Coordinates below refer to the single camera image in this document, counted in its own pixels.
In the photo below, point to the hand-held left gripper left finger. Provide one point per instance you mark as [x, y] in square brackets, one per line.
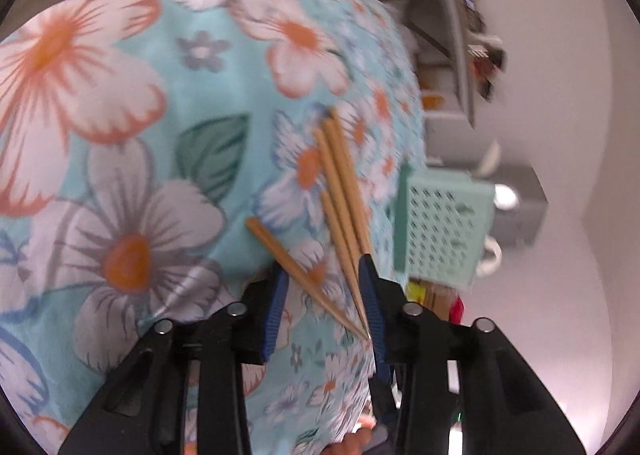
[275, 317]

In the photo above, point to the white side table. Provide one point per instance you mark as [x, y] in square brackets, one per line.
[452, 25]

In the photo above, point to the red plastic bag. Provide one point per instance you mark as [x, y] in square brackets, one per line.
[456, 311]

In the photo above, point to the person's right hand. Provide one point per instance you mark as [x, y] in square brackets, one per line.
[350, 442]

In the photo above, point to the floral blue blanket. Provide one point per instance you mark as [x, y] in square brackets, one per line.
[150, 185]

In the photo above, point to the green plastic utensil holder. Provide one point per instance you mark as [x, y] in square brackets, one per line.
[440, 230]

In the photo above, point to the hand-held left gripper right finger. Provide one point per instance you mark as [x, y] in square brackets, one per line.
[371, 307]

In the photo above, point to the yellow plastic bag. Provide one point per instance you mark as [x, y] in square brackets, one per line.
[432, 100]

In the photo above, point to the metal spoon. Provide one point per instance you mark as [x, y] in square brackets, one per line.
[506, 196]

